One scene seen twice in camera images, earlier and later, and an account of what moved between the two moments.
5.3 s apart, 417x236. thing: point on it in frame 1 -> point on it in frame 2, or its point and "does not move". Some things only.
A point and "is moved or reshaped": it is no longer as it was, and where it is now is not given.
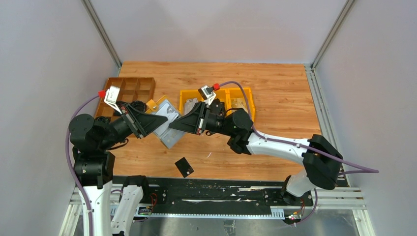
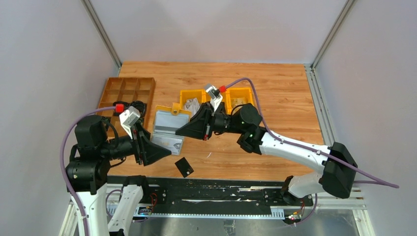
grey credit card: (184, 167) does not move
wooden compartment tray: (131, 89) does not move
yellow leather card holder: (162, 107) is moved or reshaped
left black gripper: (135, 120) -> (141, 148)
